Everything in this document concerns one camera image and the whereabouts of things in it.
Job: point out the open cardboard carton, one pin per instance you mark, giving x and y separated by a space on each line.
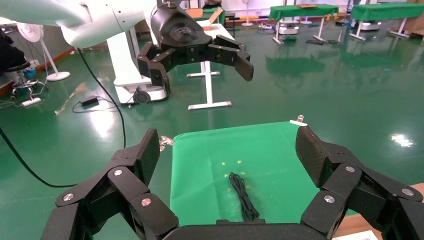
195 13

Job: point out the brown cardboard carton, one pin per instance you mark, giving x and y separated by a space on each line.
415 24

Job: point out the black swivel stool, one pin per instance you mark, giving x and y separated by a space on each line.
18 68

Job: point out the green table cloth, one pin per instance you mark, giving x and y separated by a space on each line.
205 172

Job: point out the white standing fan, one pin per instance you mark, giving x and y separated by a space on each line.
30 32
247 23

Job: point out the green covered table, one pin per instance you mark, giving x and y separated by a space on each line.
384 10
298 11

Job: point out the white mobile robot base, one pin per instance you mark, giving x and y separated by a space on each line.
369 26
288 28

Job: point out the metal cloth clip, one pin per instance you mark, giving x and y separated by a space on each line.
298 122
165 141

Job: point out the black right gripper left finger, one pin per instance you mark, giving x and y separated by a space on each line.
126 185

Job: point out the white power strip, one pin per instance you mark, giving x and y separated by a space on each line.
31 102

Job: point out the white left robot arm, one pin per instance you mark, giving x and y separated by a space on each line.
89 23

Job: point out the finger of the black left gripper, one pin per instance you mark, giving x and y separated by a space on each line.
240 61
155 69

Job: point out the white paper manual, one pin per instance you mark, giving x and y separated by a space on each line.
356 236

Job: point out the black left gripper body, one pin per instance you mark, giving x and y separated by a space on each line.
179 33

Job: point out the brown cardboard box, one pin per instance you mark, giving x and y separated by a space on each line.
351 223

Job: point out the white table with metal legs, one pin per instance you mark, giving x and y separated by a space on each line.
208 86

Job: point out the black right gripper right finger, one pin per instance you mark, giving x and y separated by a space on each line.
351 185

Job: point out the white robot pedestal with base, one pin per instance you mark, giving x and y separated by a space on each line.
124 66

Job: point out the black clothing pile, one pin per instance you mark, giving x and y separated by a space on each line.
10 53

